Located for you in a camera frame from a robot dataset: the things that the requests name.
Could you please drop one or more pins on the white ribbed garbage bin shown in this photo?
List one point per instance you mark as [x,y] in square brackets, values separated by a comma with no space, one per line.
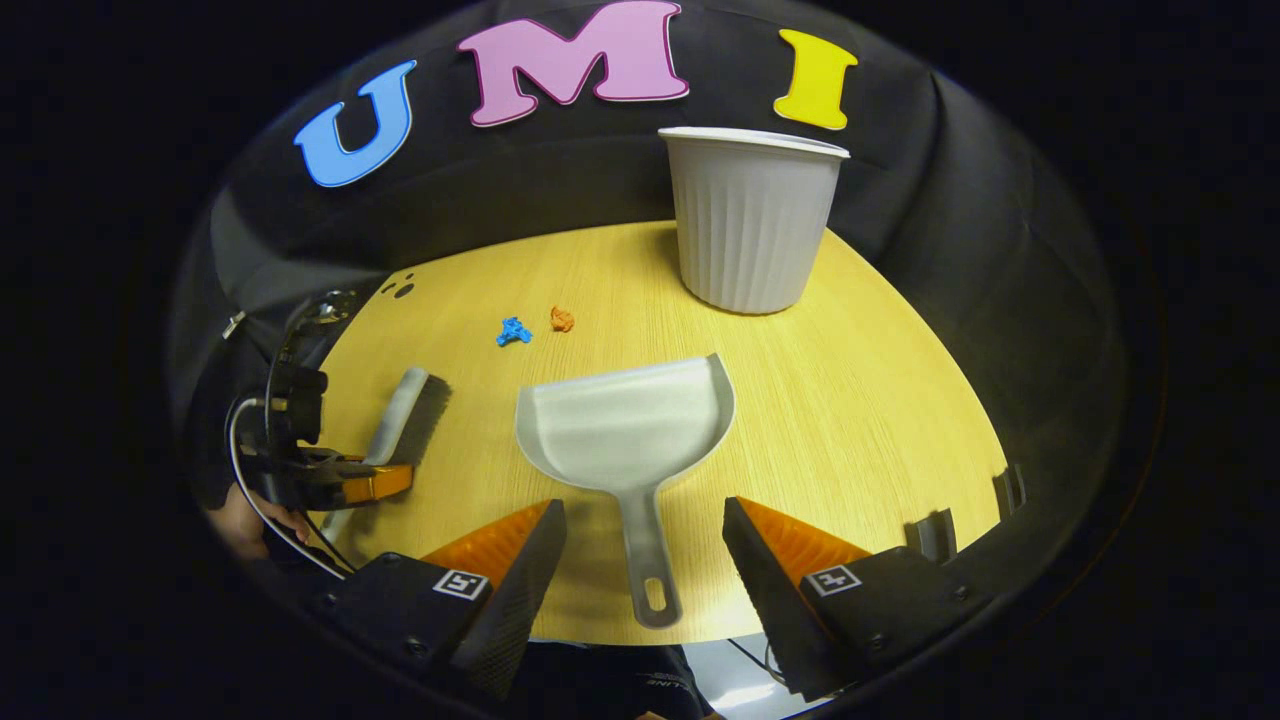
[750,230]

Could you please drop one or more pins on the blue paper trash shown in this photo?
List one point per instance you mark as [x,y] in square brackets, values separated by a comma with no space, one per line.
[513,332]

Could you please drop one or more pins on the white plastic dustpan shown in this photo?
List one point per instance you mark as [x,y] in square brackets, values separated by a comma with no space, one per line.
[625,430]

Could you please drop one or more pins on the black backdrop cloth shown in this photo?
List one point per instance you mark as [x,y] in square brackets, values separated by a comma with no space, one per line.
[520,190]

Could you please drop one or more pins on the white cloth clip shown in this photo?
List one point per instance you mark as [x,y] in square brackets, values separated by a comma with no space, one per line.
[234,325]

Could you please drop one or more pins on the dark desk edge bracket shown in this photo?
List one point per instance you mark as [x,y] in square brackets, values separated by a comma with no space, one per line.
[1010,492]
[932,535]

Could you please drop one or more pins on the wooden desktop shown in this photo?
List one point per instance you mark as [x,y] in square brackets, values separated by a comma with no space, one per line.
[850,400]

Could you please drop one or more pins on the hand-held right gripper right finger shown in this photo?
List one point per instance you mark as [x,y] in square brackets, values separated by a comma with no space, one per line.
[760,590]

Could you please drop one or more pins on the orange paper trash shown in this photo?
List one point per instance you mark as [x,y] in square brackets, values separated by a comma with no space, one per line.
[562,320]

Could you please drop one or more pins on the small white broom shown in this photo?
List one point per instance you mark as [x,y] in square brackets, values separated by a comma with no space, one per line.
[400,410]

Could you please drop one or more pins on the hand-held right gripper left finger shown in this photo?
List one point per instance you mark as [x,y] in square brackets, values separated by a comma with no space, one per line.
[525,590]

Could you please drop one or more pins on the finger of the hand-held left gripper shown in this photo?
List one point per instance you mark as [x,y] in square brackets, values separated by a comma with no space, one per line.
[375,484]

